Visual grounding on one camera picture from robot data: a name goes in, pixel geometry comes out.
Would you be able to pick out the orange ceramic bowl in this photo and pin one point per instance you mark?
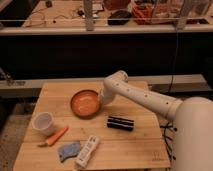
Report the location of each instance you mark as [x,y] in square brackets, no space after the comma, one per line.
[85,103]

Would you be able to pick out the orange carrot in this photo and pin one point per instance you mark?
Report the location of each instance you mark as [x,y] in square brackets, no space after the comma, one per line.
[54,138]

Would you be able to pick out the white plastic cup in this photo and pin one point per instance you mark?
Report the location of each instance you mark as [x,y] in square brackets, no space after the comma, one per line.
[44,123]

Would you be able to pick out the grey metal post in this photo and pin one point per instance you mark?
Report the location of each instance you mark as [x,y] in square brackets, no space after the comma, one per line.
[88,15]

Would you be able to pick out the orange basket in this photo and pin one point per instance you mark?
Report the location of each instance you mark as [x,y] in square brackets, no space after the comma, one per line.
[142,14]

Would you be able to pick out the black computer mouse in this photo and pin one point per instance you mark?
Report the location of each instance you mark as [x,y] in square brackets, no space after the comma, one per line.
[119,17]

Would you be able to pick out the white remote controller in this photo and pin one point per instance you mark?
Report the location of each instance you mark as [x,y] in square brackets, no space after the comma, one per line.
[85,153]

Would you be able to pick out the black rectangular box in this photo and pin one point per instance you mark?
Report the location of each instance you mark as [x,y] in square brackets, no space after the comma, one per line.
[120,123]

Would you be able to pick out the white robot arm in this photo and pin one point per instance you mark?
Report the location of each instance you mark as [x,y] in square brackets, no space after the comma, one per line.
[192,120]

